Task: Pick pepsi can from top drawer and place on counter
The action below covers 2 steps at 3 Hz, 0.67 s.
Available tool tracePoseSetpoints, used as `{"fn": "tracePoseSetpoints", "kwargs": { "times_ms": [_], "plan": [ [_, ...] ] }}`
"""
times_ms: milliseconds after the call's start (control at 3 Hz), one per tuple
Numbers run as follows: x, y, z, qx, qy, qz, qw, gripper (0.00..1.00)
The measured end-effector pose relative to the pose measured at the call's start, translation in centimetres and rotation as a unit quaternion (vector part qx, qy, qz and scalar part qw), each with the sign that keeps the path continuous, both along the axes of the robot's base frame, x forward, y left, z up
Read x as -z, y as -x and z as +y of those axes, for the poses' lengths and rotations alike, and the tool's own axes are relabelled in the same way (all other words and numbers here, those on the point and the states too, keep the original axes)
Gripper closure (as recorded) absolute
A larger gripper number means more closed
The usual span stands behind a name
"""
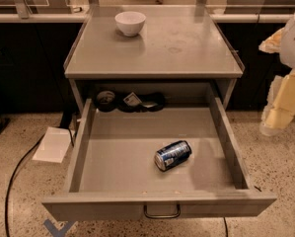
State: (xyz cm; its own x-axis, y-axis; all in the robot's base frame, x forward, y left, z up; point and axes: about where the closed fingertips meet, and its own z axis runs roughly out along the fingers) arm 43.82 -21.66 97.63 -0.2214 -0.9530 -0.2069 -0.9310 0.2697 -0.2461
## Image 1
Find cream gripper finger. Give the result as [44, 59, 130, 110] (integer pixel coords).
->
[259, 69, 295, 136]
[258, 28, 283, 53]

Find blue pepsi can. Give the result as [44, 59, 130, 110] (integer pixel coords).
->
[154, 140, 192, 172]

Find grey cabinet counter unit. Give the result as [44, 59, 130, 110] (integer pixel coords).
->
[65, 5, 243, 110]

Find grey open top drawer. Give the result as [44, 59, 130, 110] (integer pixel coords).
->
[42, 83, 276, 221]

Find black bundle with white tag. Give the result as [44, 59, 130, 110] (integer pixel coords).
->
[117, 92, 166, 113]

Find white ceramic bowl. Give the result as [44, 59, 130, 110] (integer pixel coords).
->
[114, 11, 146, 37]

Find black tape roll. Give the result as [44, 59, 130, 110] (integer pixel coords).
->
[95, 91, 116, 112]

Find white paper sheet on floor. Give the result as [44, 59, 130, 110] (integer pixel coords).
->
[33, 126, 75, 163]

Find blue tape floor marker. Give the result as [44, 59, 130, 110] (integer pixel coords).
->
[42, 218, 78, 237]

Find light rail counter right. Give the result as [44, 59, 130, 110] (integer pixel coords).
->
[206, 0, 295, 23]

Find light rail counter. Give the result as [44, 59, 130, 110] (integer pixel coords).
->
[0, 0, 90, 23]
[206, 0, 295, 23]

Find metal drawer handle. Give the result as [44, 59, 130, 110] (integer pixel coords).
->
[143, 204, 181, 219]

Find black floor cable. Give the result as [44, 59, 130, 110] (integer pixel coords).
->
[4, 133, 46, 237]

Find light rail counter left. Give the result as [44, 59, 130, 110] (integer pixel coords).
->
[0, 0, 90, 23]

